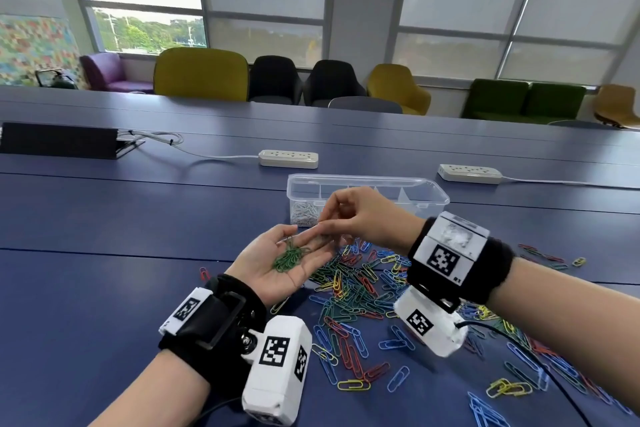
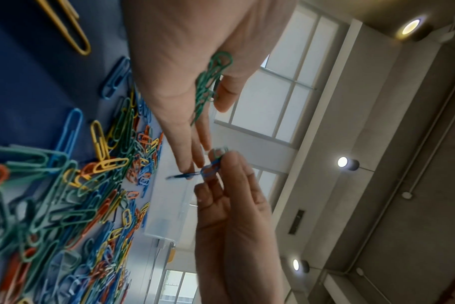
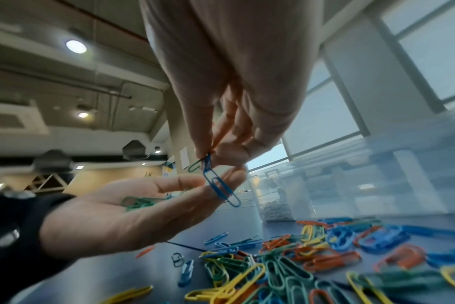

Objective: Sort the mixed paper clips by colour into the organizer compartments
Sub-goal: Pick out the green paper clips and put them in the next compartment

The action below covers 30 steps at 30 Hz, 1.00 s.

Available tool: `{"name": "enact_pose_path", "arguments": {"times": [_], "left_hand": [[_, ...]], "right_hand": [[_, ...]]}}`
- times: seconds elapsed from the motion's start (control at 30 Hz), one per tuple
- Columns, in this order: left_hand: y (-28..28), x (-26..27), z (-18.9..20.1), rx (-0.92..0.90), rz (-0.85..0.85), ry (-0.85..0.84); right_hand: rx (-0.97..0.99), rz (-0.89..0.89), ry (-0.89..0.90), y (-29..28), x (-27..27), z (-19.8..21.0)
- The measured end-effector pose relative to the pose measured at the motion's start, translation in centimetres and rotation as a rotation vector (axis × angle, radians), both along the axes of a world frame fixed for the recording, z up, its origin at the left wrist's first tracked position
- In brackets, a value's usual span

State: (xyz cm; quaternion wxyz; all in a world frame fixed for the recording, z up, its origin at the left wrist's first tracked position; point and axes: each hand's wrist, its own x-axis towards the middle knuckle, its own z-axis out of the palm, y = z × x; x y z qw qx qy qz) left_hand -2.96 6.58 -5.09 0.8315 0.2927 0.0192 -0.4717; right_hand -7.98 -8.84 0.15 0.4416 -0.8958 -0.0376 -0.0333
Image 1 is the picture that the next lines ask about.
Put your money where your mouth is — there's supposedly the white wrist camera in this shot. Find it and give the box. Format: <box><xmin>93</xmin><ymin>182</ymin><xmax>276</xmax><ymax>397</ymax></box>
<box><xmin>394</xmin><ymin>287</ymin><xmax>469</xmax><ymax>358</ymax></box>
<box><xmin>242</xmin><ymin>315</ymin><xmax>313</xmax><ymax>427</ymax></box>

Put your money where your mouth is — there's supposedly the white power strip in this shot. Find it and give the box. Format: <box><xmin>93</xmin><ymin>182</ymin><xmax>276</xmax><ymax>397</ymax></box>
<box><xmin>437</xmin><ymin>163</ymin><xmax>503</xmax><ymax>185</ymax></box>
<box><xmin>258</xmin><ymin>149</ymin><xmax>320</xmax><ymax>170</ymax></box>

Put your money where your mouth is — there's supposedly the grey chair back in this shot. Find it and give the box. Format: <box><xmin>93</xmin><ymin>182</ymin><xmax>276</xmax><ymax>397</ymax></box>
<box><xmin>328</xmin><ymin>96</ymin><xmax>404</xmax><ymax>115</ymax></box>
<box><xmin>547</xmin><ymin>120</ymin><xmax>617</xmax><ymax>130</ymax></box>

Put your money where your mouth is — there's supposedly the black right camera cable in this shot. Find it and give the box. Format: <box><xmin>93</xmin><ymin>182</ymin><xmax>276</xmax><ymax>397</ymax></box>
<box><xmin>454</xmin><ymin>321</ymin><xmax>594</xmax><ymax>427</ymax></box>

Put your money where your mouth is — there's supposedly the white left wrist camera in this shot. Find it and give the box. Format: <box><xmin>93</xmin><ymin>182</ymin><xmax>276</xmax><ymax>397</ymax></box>
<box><xmin>242</xmin><ymin>315</ymin><xmax>313</xmax><ymax>427</ymax></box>

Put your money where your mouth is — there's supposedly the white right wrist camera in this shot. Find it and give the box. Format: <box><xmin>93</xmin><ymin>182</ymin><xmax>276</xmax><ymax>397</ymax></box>
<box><xmin>394</xmin><ymin>287</ymin><xmax>469</xmax><ymax>358</ymax></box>

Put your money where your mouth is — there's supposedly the person's left forearm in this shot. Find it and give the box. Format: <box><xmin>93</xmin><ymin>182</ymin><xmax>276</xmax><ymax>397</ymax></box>
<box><xmin>89</xmin><ymin>351</ymin><xmax>212</xmax><ymax>427</ymax></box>

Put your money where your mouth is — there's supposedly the black camera cable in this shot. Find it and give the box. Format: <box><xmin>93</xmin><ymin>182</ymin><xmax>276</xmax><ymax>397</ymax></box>
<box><xmin>199</xmin><ymin>396</ymin><xmax>246</xmax><ymax>427</ymax></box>
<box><xmin>454</xmin><ymin>321</ymin><xmax>594</xmax><ymax>427</ymax></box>

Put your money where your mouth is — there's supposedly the purple armchair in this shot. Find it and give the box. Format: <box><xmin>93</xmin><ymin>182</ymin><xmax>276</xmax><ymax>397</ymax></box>
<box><xmin>79</xmin><ymin>52</ymin><xmax>155</xmax><ymax>94</ymax></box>

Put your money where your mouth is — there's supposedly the bunch of green paper clips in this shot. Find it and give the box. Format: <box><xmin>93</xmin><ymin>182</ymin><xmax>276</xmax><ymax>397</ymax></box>
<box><xmin>272</xmin><ymin>237</ymin><xmax>314</xmax><ymax>273</ymax></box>

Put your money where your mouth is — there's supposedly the black left wrist strap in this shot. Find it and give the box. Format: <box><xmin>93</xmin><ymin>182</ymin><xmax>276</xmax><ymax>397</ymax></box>
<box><xmin>158</xmin><ymin>274</ymin><xmax>269</xmax><ymax>385</ymax></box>

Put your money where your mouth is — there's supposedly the person's right hand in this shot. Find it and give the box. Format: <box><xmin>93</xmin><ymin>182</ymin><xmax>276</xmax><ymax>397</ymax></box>
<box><xmin>316</xmin><ymin>186</ymin><xmax>427</xmax><ymax>255</ymax></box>

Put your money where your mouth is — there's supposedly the person's left hand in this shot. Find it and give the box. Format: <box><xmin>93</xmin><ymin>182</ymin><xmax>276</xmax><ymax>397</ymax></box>
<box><xmin>225</xmin><ymin>224</ymin><xmax>342</xmax><ymax>308</ymax></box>

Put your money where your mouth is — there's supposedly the black left camera cable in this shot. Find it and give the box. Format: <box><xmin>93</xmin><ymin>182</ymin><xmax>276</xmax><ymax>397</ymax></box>
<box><xmin>199</xmin><ymin>396</ymin><xmax>246</xmax><ymax>427</ymax></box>

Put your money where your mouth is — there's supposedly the colourful mosaic wall panel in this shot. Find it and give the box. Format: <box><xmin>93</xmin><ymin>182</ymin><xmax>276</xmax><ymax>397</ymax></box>
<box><xmin>0</xmin><ymin>14</ymin><xmax>85</xmax><ymax>88</ymax></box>

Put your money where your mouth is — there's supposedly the black right wrist strap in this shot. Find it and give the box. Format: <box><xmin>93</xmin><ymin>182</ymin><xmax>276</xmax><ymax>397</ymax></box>
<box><xmin>407</xmin><ymin>211</ymin><xmax>516</xmax><ymax>306</ymax></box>

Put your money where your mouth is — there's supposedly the wide yellow sofa chair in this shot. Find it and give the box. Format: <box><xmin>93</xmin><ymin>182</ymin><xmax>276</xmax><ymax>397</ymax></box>
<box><xmin>153</xmin><ymin>47</ymin><xmax>250</xmax><ymax>102</ymax></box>

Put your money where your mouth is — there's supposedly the clear plastic container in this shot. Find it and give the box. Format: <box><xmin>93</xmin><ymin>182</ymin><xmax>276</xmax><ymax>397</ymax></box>
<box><xmin>287</xmin><ymin>173</ymin><xmax>450</xmax><ymax>228</ymax></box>

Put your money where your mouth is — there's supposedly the tan chair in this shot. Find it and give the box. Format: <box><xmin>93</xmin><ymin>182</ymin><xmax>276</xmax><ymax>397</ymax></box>
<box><xmin>593</xmin><ymin>84</ymin><xmax>640</xmax><ymax>130</ymax></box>

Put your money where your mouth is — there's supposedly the person's right forearm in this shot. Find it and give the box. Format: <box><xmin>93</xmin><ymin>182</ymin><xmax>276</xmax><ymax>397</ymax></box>
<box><xmin>486</xmin><ymin>257</ymin><xmax>640</xmax><ymax>413</ymax></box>

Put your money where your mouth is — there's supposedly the green sofa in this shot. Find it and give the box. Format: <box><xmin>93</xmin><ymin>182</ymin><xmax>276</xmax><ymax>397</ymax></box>
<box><xmin>460</xmin><ymin>78</ymin><xmax>588</xmax><ymax>125</ymax></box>

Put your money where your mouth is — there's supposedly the heap of white paper clips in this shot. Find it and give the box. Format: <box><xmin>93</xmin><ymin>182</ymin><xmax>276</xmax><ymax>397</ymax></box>
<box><xmin>290</xmin><ymin>200</ymin><xmax>324</xmax><ymax>228</ymax></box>

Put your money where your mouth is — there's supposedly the black wrist strap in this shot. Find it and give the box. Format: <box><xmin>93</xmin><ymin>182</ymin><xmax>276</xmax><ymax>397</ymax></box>
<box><xmin>407</xmin><ymin>211</ymin><xmax>516</xmax><ymax>306</ymax></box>
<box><xmin>158</xmin><ymin>274</ymin><xmax>269</xmax><ymax>385</ymax></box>

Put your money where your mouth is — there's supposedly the black table cable box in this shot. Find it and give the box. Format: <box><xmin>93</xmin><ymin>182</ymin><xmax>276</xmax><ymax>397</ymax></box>
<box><xmin>0</xmin><ymin>122</ymin><xmax>146</xmax><ymax>160</ymax></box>

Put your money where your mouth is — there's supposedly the yellow armchair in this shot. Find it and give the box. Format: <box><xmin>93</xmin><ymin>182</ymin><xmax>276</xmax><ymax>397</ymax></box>
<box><xmin>367</xmin><ymin>63</ymin><xmax>432</xmax><ymax>116</ymax></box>

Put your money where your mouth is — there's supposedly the white power cable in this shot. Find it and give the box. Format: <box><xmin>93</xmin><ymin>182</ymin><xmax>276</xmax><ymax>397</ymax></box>
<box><xmin>500</xmin><ymin>175</ymin><xmax>640</xmax><ymax>188</ymax></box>
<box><xmin>118</xmin><ymin>130</ymin><xmax>261</xmax><ymax>161</ymax></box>

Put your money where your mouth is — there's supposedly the black armchair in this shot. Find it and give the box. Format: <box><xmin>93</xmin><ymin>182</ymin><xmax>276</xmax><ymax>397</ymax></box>
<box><xmin>248</xmin><ymin>55</ymin><xmax>304</xmax><ymax>105</ymax></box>
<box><xmin>303</xmin><ymin>59</ymin><xmax>368</xmax><ymax>107</ymax></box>

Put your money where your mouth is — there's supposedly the pile of colourful paper clips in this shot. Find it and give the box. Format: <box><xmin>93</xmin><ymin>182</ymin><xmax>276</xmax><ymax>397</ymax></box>
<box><xmin>269</xmin><ymin>239</ymin><xmax>640</xmax><ymax>427</ymax></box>

